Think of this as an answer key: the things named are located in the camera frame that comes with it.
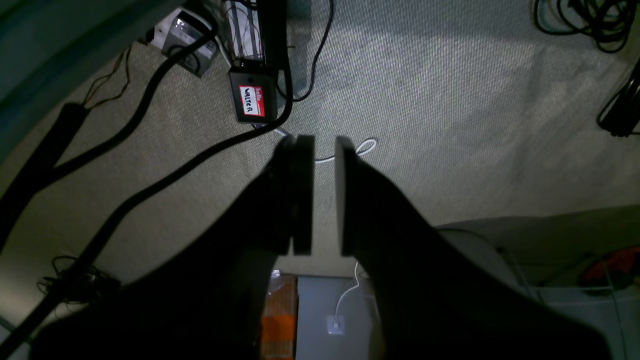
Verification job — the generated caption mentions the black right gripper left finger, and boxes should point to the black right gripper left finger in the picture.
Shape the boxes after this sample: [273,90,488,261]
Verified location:
[30,136,314,360]

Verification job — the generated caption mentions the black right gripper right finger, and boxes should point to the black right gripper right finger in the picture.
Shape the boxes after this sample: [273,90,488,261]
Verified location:
[334,136,611,360]

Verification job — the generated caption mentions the orange box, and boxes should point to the orange box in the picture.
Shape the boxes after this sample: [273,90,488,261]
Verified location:
[259,269,298,360]

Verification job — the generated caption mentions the black box with name tag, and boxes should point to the black box with name tag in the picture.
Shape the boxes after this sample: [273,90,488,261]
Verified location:
[227,61,278,125]

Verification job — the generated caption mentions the grey power adapter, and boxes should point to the grey power adapter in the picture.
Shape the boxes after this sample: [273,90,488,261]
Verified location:
[147,7,220,78]

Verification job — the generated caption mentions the thick black sleeved cable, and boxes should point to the thick black sleeved cable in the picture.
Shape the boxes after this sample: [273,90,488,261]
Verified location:
[0,20,294,351]

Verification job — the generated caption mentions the thin white cable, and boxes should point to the thin white cable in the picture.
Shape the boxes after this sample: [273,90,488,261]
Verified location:
[260,125,378,164]

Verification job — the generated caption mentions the black cable bundle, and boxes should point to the black cable bundle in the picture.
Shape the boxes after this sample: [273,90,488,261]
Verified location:
[533,0,640,54]

